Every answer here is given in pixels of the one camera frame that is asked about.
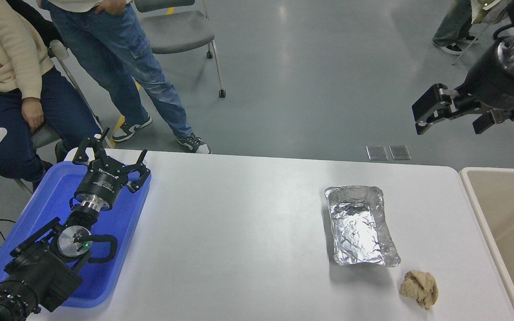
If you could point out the standing person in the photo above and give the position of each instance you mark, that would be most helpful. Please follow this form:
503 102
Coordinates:
114 58

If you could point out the grey padded chair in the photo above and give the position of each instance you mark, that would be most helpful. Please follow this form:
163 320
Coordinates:
176 31

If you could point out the metal floor outlet plate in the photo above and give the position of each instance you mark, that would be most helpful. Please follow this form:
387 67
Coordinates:
400 152
377 153

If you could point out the blue plastic tray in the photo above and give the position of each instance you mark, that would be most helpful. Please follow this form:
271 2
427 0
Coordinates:
118 236

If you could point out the rectangular foil tray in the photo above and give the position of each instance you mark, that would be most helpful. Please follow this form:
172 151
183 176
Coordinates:
357 227

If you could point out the seated person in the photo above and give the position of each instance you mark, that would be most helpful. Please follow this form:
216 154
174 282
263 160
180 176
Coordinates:
2 35

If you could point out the seated person's left hand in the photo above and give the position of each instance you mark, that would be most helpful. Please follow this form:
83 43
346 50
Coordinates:
33 113

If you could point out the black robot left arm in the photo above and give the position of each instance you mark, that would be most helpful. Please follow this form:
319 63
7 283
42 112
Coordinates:
38 272

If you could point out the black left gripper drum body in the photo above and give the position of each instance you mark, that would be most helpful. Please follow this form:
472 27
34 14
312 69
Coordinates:
101 185

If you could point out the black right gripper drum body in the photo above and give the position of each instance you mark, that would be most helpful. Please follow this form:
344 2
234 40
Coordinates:
502 89

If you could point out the crumpled tan paper ball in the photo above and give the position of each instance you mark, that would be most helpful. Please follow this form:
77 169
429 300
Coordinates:
420 289

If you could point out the draped pale jacket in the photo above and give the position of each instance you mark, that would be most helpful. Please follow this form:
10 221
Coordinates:
489 11

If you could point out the seated person's chair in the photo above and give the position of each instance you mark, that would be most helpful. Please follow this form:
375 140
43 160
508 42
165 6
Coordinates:
58 48

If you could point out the black garment on chair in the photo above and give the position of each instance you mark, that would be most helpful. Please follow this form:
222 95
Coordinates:
38 24

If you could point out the distant person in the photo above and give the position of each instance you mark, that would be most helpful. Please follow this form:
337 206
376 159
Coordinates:
453 22

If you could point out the standing person's left hand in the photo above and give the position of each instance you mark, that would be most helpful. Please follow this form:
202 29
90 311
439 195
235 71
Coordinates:
112 6

